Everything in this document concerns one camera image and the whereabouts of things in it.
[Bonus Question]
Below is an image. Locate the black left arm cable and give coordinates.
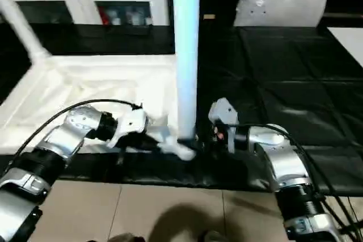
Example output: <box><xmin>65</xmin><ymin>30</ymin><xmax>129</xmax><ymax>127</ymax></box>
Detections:
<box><xmin>8</xmin><ymin>99</ymin><xmax>142</xmax><ymax>166</ymax></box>

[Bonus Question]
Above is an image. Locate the black work mat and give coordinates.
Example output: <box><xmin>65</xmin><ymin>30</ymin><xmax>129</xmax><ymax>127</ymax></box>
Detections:
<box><xmin>0</xmin><ymin>22</ymin><xmax>363</xmax><ymax>197</ymax></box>

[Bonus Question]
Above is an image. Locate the dark right robot foot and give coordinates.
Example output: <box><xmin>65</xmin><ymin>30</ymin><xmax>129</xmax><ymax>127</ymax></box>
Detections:
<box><xmin>202</xmin><ymin>230</ymin><xmax>227</xmax><ymax>242</ymax></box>

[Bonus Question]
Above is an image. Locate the white plastic table top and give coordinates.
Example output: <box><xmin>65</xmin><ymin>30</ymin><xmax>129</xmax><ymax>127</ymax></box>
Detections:
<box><xmin>0</xmin><ymin>53</ymin><xmax>196</xmax><ymax>162</ymax></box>

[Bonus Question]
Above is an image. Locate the white plastic table leg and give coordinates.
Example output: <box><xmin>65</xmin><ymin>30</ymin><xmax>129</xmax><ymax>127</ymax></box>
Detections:
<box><xmin>171</xmin><ymin>0</ymin><xmax>202</xmax><ymax>141</ymax></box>
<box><xmin>0</xmin><ymin>0</ymin><xmax>52</xmax><ymax>64</ymax></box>

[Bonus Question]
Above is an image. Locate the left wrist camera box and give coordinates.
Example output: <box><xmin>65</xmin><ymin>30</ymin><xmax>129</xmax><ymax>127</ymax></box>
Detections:
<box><xmin>109</xmin><ymin>108</ymin><xmax>150</xmax><ymax>149</ymax></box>

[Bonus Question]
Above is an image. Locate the dark robot foot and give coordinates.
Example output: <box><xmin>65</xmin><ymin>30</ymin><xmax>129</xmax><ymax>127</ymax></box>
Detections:
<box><xmin>109</xmin><ymin>233</ymin><xmax>145</xmax><ymax>242</ymax></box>
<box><xmin>202</xmin><ymin>230</ymin><xmax>227</xmax><ymax>242</ymax></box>

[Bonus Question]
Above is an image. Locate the dark left robot foot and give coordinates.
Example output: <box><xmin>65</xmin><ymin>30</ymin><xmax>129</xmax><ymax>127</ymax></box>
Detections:
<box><xmin>109</xmin><ymin>233</ymin><xmax>145</xmax><ymax>242</ymax></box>

